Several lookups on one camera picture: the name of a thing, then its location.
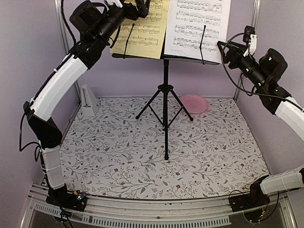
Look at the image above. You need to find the pink plastic plate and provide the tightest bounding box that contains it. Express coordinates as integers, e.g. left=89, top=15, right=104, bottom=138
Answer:
left=180, top=95, right=209, bottom=114

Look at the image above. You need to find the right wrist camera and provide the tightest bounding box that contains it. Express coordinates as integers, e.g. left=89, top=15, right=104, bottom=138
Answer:
left=243, top=26, right=257, bottom=57

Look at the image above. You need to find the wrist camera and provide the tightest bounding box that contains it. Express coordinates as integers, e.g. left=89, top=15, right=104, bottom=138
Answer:
left=104, top=0, right=123, bottom=8
left=243, top=26, right=257, bottom=57

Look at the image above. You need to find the black perforated music stand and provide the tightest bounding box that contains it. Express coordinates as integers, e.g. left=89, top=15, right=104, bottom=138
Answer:
left=114, top=23, right=206, bottom=160

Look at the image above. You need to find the floral patterned table cloth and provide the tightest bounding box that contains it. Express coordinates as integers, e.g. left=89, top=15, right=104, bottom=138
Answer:
left=60, top=97, right=268, bottom=200

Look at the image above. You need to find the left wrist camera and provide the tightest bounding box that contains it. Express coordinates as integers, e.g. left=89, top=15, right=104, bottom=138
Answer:
left=104, top=0, right=123, bottom=8

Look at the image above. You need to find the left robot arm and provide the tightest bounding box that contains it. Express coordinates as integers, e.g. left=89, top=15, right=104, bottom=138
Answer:
left=24, top=0, right=150, bottom=206

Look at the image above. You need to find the white metronome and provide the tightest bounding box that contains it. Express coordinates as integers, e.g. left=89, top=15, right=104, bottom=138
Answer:
left=81, top=84, right=99, bottom=117

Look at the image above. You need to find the yellow sheet music page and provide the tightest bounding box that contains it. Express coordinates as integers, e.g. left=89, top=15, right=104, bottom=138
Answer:
left=110, top=0, right=169, bottom=59

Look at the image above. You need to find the white sheet music page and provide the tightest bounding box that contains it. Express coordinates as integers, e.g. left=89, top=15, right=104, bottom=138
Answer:
left=164, top=0, right=231, bottom=63

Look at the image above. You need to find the aluminium front rail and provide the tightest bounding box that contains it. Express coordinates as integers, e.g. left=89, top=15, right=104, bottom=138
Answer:
left=21, top=184, right=300, bottom=228

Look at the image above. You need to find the right aluminium corner post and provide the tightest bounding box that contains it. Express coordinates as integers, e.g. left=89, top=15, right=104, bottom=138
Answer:
left=234, top=0, right=261, bottom=103

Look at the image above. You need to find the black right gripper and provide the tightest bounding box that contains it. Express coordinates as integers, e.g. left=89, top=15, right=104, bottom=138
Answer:
left=218, top=40, right=268, bottom=89

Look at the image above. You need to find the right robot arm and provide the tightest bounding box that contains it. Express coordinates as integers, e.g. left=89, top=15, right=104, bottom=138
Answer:
left=217, top=41, right=304, bottom=207

